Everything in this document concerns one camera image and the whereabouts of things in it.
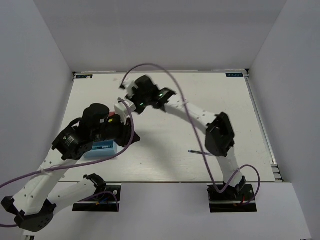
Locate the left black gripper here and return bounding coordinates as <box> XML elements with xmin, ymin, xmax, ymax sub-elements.
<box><xmin>92</xmin><ymin>112</ymin><xmax>142</xmax><ymax>148</ymax></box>

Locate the blue ink pen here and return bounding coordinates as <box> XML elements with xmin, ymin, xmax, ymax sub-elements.
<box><xmin>188</xmin><ymin>150</ymin><xmax>214</xmax><ymax>157</ymax></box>

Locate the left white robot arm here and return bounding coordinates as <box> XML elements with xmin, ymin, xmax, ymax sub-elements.
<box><xmin>1</xmin><ymin>100</ymin><xmax>141</xmax><ymax>233</ymax></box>

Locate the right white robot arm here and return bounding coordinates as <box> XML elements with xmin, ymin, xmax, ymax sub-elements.
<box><xmin>120</xmin><ymin>75</ymin><xmax>246</xmax><ymax>200</ymax></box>

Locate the pink blue tiered organizer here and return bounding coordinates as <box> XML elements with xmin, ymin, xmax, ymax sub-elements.
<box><xmin>81</xmin><ymin>111</ymin><xmax>117</xmax><ymax>160</ymax></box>

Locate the left table corner label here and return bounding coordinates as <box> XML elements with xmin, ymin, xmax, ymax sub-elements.
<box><xmin>75</xmin><ymin>74</ymin><xmax>93</xmax><ymax>79</ymax></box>

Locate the table corner label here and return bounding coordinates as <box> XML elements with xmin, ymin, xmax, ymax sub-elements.
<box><xmin>75</xmin><ymin>74</ymin><xmax>93</xmax><ymax>79</ymax></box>
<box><xmin>225</xmin><ymin>72</ymin><xmax>244</xmax><ymax>78</ymax></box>

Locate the right table corner label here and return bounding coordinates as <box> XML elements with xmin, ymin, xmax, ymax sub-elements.
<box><xmin>225</xmin><ymin>72</ymin><xmax>244</xmax><ymax>78</ymax></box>

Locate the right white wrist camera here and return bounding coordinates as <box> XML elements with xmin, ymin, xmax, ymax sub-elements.
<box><xmin>119</xmin><ymin>78</ymin><xmax>136</xmax><ymax>98</ymax></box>

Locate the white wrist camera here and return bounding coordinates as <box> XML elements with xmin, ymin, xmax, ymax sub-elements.
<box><xmin>119</xmin><ymin>78</ymin><xmax>136</xmax><ymax>98</ymax></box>
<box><xmin>114</xmin><ymin>98</ymin><xmax>136</xmax><ymax>124</ymax></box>

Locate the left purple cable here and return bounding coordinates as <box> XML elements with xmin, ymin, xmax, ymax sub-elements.
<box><xmin>0</xmin><ymin>97</ymin><xmax>136</xmax><ymax>228</ymax></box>

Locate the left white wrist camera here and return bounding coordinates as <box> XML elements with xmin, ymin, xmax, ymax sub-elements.
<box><xmin>114</xmin><ymin>98</ymin><xmax>136</xmax><ymax>124</ymax></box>

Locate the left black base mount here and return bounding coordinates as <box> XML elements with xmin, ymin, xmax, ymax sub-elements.
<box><xmin>72</xmin><ymin>184</ymin><xmax>122</xmax><ymax>213</ymax></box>

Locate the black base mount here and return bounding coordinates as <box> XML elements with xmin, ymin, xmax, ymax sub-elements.
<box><xmin>72</xmin><ymin>184</ymin><xmax>122</xmax><ymax>213</ymax></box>
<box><xmin>207</xmin><ymin>184</ymin><xmax>258</xmax><ymax>213</ymax></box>

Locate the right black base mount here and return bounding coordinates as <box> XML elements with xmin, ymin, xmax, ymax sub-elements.
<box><xmin>207</xmin><ymin>184</ymin><xmax>258</xmax><ymax>213</ymax></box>

